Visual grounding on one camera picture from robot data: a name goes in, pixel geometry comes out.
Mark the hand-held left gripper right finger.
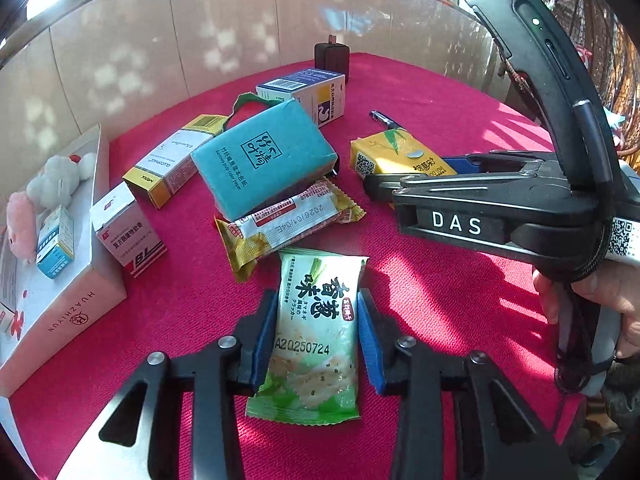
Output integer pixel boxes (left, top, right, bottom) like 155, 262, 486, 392
357, 287, 571, 480

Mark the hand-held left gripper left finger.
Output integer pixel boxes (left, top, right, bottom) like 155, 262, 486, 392
95, 289, 280, 480

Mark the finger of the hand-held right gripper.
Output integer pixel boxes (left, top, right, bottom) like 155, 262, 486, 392
442, 151, 555, 177
362, 169, 557, 254

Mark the green cracker packet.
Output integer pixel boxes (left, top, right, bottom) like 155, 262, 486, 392
245, 247, 370, 425

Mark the yellow tea drink carton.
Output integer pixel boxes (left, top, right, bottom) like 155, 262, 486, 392
350, 128, 458, 181

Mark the white red medicine box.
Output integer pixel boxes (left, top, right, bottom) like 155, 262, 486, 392
90, 181, 168, 278

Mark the white storage box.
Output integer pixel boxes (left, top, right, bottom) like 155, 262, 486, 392
0, 124, 127, 398

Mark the red strawberry plush toy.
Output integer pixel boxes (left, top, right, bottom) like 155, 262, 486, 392
227, 91, 283, 133

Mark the person's right hand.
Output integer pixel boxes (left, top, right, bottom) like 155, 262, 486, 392
532, 260, 640, 361

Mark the black pen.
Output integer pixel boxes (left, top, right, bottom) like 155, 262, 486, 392
369, 110, 403, 131

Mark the red tablecloth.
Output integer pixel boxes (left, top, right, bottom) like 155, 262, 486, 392
10, 52, 586, 480

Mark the wicker hanging chair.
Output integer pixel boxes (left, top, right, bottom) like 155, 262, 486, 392
497, 0, 640, 171

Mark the yellow snack packet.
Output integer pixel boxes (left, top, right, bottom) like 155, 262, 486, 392
214, 176, 367, 283

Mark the tall black charger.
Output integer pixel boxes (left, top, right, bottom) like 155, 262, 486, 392
314, 35, 351, 86

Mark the teal tissue pack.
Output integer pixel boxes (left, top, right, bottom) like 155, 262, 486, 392
191, 99, 338, 222

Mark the yellow white medicine box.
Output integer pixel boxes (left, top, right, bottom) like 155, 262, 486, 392
122, 114, 231, 209

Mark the small blue white medicine box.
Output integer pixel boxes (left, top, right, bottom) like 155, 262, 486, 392
36, 205, 76, 280

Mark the white plush toy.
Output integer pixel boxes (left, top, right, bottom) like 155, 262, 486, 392
26, 152, 97, 209

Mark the pink plush toy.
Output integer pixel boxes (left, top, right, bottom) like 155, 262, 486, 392
5, 191, 40, 264

